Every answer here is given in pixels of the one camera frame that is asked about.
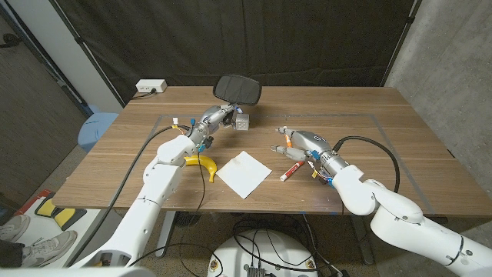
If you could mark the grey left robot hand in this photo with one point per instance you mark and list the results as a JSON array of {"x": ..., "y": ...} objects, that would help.
[{"x": 209, "y": 121}]

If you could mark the white tissue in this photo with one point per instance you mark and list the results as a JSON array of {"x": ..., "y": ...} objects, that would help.
[{"x": 243, "y": 174}]

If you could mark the dark trouser leg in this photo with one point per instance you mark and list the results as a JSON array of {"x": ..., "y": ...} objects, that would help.
[{"x": 9, "y": 252}]

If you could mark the yellow banana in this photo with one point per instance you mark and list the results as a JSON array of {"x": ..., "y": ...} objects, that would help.
[{"x": 209, "y": 166}]

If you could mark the orange marker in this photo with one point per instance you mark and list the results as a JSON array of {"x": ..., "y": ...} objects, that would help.
[{"x": 288, "y": 141}]

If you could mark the light blue stool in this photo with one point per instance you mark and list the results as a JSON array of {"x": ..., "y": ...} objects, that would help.
[{"x": 96, "y": 129}]

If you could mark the black hand mirror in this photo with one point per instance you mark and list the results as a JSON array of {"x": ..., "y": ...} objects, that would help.
[{"x": 237, "y": 90}]

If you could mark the black round fan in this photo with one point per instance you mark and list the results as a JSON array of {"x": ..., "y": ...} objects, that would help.
[{"x": 187, "y": 218}]

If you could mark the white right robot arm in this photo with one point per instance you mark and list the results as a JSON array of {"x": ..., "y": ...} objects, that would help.
[{"x": 403, "y": 223}]

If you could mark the black backdrop stand pole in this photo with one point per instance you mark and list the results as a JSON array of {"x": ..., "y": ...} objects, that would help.
[
  {"x": 88, "y": 55},
  {"x": 401, "y": 40}
]

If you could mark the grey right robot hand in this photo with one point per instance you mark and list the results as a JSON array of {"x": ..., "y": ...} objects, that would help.
[{"x": 311, "y": 144}]

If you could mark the black backdrop curtain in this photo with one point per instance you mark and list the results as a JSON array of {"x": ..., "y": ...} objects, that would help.
[{"x": 238, "y": 38}]

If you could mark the grey sneaker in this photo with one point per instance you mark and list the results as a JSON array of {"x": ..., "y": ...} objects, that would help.
[
  {"x": 13, "y": 227},
  {"x": 50, "y": 248}
]

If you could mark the red marker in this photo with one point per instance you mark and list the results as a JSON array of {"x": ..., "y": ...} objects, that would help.
[{"x": 291, "y": 171}]

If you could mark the white power outlet box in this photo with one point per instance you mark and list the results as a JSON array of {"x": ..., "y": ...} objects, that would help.
[{"x": 150, "y": 85}]

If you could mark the grey table leg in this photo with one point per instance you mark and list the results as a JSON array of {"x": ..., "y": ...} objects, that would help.
[
  {"x": 166, "y": 231},
  {"x": 361, "y": 238}
]

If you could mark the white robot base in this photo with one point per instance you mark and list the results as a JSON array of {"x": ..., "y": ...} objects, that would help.
[{"x": 269, "y": 254}]

